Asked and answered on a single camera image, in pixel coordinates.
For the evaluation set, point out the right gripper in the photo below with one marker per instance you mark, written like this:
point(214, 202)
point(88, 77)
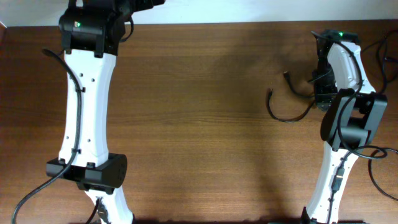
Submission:
point(320, 92)

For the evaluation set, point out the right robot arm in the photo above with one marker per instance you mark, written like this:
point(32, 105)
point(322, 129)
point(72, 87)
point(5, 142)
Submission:
point(350, 122)

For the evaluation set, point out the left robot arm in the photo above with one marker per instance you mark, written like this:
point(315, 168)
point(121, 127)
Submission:
point(91, 35)

